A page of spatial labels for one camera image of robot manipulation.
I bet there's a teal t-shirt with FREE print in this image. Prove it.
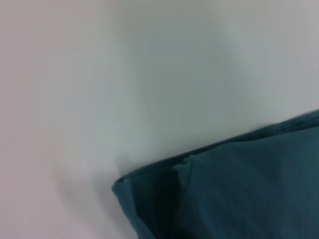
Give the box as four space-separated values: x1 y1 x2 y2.
111 109 319 239

